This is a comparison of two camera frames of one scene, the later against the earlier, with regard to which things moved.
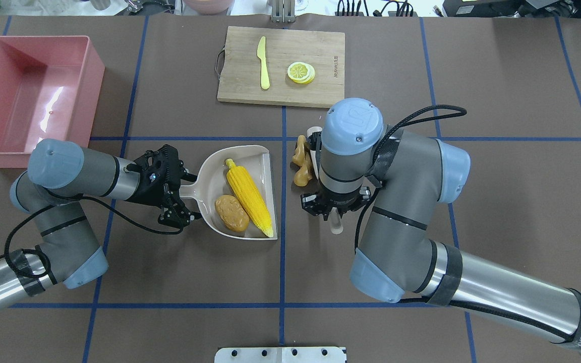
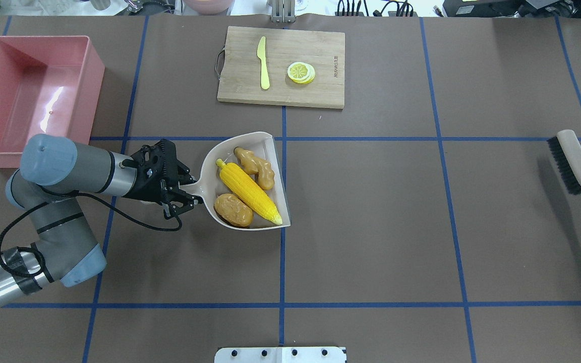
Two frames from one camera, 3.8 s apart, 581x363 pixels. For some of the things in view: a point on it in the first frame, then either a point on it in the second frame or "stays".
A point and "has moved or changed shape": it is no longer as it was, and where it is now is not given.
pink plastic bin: (31, 88) stays
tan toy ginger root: (303, 175) → (252, 164)
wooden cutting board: (241, 69) stays
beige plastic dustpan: (213, 182) has moved or changed shape
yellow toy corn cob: (251, 195) has moved or changed shape
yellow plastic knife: (261, 54) stays
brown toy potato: (231, 213) stays
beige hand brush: (336, 225) → (578, 172)
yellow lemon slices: (301, 72) stays
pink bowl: (208, 7) stays
